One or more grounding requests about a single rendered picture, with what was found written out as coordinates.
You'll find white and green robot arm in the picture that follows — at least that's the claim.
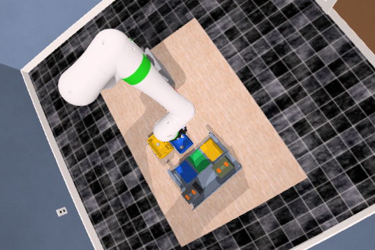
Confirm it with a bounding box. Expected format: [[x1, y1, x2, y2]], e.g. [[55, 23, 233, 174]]
[[58, 29, 195, 142]]

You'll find yellow bin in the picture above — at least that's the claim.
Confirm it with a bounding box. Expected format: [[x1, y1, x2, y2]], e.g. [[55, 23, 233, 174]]
[[147, 134, 174, 159]]

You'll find blue bin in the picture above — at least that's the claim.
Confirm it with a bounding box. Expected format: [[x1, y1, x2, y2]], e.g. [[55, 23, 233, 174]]
[[170, 134, 193, 154]]

